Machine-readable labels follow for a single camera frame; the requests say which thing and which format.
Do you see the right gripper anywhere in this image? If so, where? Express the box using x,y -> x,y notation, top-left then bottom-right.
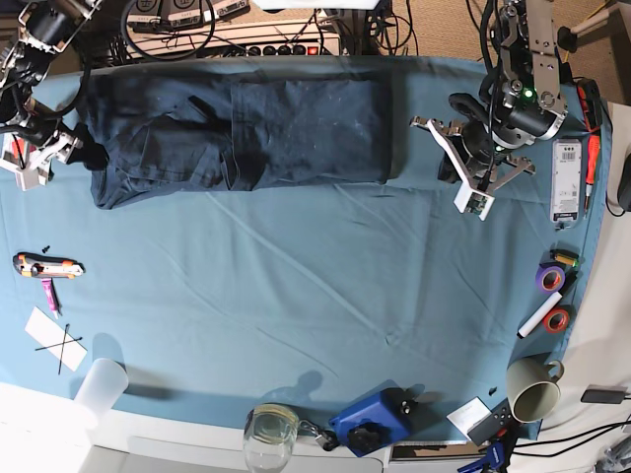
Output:
19,120 -> 108,171

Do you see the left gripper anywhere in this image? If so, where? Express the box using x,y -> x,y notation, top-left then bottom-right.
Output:
447,93 -> 536,190

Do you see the dark blue T-shirt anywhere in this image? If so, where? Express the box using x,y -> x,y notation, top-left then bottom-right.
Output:
77,72 -> 393,210

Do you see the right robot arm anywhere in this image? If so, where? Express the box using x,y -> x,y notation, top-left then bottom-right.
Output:
1,1 -> 107,171

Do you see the booklet with red cube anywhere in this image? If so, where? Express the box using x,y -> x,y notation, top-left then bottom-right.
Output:
1,133 -> 26,172

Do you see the orange black tool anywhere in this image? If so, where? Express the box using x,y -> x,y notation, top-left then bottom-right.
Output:
576,78 -> 602,133

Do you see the orange grey utility knife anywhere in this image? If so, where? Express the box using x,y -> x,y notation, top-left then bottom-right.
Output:
13,252 -> 85,279

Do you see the small green yellow battery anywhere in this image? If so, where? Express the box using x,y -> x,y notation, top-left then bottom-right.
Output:
549,249 -> 581,268

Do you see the pink glue tube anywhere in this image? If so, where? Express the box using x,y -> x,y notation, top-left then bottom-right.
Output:
41,278 -> 60,319

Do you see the purple tape roll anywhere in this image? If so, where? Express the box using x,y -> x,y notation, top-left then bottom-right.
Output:
535,263 -> 566,294

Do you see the white marker pen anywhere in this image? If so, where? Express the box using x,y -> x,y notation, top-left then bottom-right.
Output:
517,291 -> 563,339

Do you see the black power strip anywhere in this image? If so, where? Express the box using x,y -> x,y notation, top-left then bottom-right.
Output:
243,41 -> 340,56

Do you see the black hairpin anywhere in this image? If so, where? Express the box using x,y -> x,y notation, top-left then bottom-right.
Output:
57,323 -> 70,375
35,337 -> 83,351

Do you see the red tape roll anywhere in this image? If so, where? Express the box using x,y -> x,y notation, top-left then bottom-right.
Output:
542,306 -> 571,334

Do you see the white paper card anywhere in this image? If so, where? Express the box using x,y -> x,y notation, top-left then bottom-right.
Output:
25,307 -> 87,372

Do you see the light blue table cloth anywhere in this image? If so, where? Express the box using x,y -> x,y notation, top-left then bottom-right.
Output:
1,57 -> 610,439

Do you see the translucent plastic cup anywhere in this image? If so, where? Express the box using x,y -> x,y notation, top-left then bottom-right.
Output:
74,358 -> 129,423

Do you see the beige ceramic mug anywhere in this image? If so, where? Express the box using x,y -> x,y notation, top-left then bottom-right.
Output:
506,358 -> 565,424

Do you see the white small box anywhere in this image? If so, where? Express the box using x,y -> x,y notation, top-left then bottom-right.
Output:
447,397 -> 491,439

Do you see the black power adapter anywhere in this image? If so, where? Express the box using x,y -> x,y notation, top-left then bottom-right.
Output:
581,387 -> 630,405

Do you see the grey remote control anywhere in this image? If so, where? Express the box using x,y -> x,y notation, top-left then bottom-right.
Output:
467,398 -> 513,445

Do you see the blue clamp block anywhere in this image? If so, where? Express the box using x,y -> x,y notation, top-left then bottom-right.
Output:
328,387 -> 418,457

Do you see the blue spring clamp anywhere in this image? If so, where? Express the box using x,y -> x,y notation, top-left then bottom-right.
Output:
457,434 -> 518,473

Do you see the small metal padlock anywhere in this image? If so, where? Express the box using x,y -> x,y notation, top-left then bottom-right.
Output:
300,419 -> 340,452

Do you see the clear drinking glass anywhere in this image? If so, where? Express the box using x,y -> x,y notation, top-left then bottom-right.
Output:
243,403 -> 300,472

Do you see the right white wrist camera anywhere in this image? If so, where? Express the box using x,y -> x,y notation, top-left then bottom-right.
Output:
15,133 -> 83,191

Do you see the red handled screwdriver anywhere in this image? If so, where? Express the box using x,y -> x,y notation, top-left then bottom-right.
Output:
584,133 -> 600,214

